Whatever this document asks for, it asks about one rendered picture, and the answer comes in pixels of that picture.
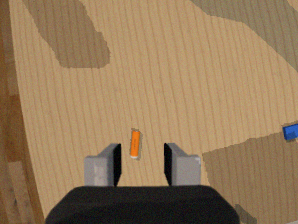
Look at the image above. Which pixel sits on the blue and white eraser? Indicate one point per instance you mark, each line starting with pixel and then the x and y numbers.
pixel 290 131

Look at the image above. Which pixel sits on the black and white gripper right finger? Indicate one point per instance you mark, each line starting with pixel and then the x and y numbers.
pixel 181 168

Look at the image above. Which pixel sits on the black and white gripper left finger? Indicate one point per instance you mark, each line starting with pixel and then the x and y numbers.
pixel 104 169

